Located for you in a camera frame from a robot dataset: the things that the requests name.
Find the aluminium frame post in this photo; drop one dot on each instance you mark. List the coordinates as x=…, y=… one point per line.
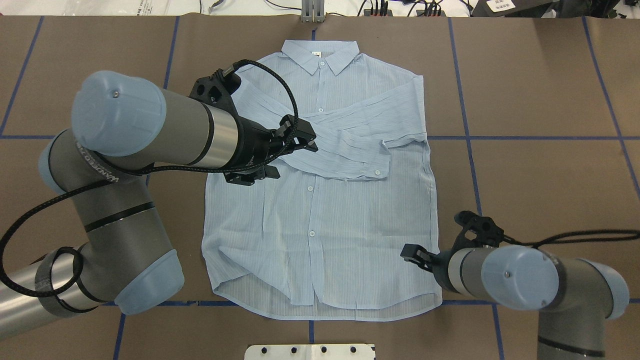
x=313, y=11

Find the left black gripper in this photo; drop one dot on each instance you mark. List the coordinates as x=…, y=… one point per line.
x=251, y=143

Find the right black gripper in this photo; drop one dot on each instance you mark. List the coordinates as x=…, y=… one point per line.
x=439, y=266

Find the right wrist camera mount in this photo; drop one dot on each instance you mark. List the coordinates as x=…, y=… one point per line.
x=477, y=232

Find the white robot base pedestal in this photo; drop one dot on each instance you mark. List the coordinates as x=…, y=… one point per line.
x=336, y=351

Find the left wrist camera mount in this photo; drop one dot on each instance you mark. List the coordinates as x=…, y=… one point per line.
x=217, y=89

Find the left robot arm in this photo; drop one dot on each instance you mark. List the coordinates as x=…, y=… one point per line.
x=124, y=128

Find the light blue button-up shirt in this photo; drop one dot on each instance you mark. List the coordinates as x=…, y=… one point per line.
x=323, y=242

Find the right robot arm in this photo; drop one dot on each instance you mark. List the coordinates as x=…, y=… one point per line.
x=573, y=298

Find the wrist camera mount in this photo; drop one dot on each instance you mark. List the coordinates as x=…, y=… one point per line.
x=217, y=89
x=477, y=232

